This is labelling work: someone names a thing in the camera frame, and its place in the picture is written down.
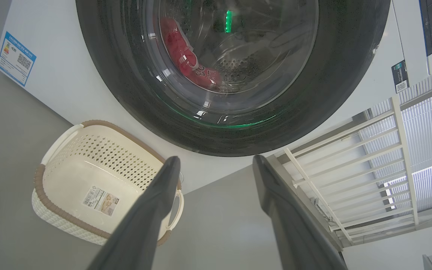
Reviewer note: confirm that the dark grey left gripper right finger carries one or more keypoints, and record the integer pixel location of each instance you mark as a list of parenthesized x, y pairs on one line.
[(298, 232)]

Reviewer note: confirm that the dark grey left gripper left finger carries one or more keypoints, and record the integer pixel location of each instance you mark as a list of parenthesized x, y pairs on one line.
[(141, 225)]

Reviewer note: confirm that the black round washer door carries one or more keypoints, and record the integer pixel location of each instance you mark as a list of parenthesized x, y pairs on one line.
[(126, 93)]

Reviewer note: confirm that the red basketball jersey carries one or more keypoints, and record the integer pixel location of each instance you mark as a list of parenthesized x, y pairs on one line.
[(178, 48)]

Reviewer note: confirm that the printed product label sticker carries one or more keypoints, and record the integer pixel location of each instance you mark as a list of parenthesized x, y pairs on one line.
[(101, 201)]

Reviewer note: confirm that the cream perforated laundry basket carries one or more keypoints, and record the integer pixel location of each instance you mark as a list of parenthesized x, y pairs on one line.
[(81, 176)]

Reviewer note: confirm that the white washing machine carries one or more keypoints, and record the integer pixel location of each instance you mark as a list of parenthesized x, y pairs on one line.
[(69, 75)]

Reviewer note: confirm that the washing machine drum opening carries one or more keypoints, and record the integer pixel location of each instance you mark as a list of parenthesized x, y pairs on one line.
[(261, 45)]

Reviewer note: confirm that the white railing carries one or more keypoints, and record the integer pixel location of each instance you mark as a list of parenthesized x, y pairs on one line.
[(404, 157)]

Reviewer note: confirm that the black QR code sticker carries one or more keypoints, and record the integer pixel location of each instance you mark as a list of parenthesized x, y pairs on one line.
[(400, 77)]

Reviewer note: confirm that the blue energy label sticker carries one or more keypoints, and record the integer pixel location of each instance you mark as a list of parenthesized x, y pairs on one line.
[(15, 60)]

